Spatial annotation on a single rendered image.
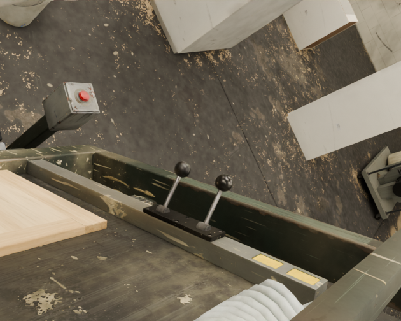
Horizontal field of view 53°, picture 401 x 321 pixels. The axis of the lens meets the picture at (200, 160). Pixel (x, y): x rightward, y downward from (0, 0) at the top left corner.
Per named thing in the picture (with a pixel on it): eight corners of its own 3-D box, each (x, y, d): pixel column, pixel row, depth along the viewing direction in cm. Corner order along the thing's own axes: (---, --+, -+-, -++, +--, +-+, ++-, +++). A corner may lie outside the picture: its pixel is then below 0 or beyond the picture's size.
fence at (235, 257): (42, 171, 128) (42, 159, 127) (324, 300, 69) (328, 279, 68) (27, 173, 124) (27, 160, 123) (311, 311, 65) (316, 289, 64)
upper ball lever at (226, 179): (198, 232, 85) (225, 175, 87) (212, 238, 82) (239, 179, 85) (189, 227, 82) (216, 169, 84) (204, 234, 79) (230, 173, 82)
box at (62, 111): (69, 102, 159) (92, 82, 148) (76, 130, 157) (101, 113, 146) (40, 102, 150) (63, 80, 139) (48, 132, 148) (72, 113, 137)
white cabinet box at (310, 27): (295, 12, 580) (340, -18, 534) (311, 48, 581) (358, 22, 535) (281, 11, 545) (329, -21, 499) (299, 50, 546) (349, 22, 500)
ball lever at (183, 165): (160, 215, 92) (184, 163, 95) (171, 220, 90) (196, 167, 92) (149, 210, 89) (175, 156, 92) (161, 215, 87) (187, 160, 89)
